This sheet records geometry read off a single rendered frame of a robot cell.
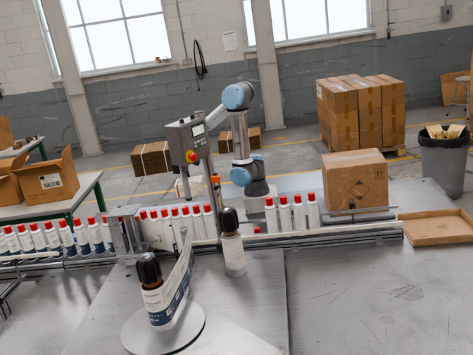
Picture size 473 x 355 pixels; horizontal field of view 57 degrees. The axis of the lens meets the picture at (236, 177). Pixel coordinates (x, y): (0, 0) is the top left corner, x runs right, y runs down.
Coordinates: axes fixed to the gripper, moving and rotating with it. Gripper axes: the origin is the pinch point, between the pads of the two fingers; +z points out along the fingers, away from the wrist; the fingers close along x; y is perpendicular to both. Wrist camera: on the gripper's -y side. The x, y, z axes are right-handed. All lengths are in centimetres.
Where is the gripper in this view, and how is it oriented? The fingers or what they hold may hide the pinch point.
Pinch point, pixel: (188, 183)
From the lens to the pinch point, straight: 262.8
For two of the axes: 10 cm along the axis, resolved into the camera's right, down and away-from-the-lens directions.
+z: 1.7, 9.2, 3.4
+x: 0.0, 3.5, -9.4
